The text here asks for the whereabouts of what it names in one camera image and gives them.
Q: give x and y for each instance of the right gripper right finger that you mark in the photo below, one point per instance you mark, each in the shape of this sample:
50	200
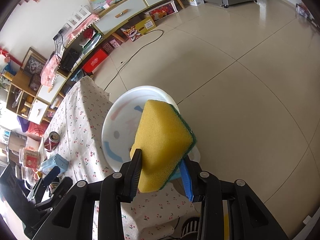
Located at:
249	218

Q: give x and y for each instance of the crushed red soda can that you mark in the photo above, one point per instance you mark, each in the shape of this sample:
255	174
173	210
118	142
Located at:
52	141

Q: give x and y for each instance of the pink cloth on cabinet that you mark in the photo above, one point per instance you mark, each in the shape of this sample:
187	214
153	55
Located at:
50	68

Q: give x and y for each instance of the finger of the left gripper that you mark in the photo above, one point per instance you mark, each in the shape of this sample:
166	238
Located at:
55	197
47	179

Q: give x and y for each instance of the cherry print tablecloth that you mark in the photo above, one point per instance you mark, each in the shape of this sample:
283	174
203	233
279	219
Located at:
79	122

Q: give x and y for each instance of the yellow cardboard box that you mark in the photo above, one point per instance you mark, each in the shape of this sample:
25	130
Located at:
145	25

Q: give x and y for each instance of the long TV cabinet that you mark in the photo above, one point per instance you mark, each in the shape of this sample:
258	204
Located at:
34	33

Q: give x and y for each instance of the yellow green sponge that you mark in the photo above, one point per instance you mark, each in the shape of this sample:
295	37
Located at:
165	139

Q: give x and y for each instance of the red flat box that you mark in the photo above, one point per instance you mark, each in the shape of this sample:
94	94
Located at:
91	64

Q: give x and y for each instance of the jar with red label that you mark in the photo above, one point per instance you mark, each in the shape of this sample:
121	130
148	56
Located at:
29	158

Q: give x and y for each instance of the light blue milk carton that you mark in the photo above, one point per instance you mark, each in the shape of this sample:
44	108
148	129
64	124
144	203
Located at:
54	161

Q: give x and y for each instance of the white plastic trash bin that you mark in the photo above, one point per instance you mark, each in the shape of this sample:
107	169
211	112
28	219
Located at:
122	120

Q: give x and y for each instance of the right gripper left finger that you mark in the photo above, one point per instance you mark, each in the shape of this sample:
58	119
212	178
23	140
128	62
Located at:
73	216

